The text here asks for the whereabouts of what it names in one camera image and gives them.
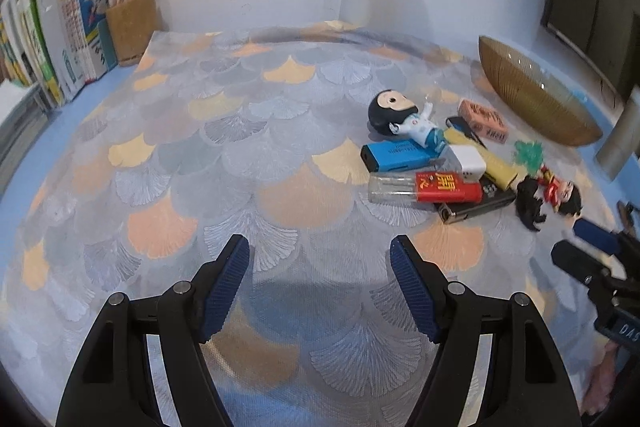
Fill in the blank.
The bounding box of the silver monitor stand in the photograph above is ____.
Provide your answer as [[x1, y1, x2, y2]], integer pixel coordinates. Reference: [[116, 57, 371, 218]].
[[595, 89, 640, 180]]

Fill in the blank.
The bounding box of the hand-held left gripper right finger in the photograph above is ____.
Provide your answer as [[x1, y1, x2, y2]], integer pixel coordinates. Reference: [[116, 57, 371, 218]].
[[389, 234, 583, 427]]

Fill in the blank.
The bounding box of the yellow lighter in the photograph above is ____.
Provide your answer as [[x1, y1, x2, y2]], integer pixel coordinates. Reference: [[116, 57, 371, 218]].
[[442, 128, 521, 190]]

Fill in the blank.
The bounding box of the black-haired figurine in blue outfit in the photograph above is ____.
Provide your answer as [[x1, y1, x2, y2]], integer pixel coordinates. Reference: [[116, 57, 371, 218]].
[[368, 90, 448, 152]]

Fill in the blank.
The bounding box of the white lighter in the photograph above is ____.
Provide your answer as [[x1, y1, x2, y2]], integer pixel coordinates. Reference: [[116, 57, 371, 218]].
[[442, 144, 487, 182]]

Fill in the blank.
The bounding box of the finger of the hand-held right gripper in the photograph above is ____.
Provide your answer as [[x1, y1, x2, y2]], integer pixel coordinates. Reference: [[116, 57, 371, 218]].
[[551, 240, 626, 290], [573, 218, 640, 260]]

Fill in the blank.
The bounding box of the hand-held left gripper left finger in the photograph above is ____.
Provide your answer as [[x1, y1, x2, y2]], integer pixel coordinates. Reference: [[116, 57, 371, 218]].
[[56, 234, 251, 427]]

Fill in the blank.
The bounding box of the small brown object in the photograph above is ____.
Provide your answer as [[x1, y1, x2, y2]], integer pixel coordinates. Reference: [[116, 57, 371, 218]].
[[617, 201, 640, 238]]

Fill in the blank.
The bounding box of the red and clear lighter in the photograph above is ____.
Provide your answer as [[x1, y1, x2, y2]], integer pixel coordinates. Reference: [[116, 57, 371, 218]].
[[368, 171, 483, 206]]

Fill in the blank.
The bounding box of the gold ribbed glass bowl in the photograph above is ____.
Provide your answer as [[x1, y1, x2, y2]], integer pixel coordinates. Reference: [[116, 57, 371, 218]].
[[478, 35, 604, 148]]

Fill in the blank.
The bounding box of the row of upright books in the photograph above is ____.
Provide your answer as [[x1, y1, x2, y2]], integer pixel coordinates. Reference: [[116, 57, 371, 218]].
[[0, 0, 66, 108]]

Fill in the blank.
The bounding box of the blue book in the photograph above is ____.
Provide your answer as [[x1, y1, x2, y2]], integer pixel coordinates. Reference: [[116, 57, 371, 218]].
[[75, 0, 132, 80]]

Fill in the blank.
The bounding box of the fan-patterned table mat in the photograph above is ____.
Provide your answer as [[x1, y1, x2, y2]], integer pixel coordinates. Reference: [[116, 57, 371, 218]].
[[0, 21, 626, 427]]

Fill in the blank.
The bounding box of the blue lighter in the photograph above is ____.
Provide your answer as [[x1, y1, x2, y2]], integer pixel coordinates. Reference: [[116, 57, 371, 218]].
[[361, 141, 435, 172]]

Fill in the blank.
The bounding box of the black lighter with metal top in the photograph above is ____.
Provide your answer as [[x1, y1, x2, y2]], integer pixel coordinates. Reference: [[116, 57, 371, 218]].
[[436, 181, 517, 225]]

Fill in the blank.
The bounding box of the person's right hand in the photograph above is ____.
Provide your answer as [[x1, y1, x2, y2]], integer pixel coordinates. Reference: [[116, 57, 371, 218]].
[[582, 339, 623, 415]]

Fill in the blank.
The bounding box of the brown pen holder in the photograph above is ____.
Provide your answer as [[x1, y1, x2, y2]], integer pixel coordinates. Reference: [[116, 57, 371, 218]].
[[105, 0, 159, 68]]

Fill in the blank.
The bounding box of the red and black figurine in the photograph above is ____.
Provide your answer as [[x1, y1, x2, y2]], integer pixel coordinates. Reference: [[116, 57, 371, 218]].
[[515, 164, 583, 233]]

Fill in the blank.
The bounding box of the pink rectangular box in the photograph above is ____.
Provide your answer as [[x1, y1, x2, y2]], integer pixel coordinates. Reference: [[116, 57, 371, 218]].
[[459, 99, 510, 142]]

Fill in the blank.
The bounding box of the grey stack of papers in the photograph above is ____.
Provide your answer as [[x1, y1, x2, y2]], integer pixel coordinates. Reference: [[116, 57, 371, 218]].
[[0, 82, 53, 160]]

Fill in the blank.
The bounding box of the green clover toy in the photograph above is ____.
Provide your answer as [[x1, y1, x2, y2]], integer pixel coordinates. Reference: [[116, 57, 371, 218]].
[[512, 139, 544, 170]]

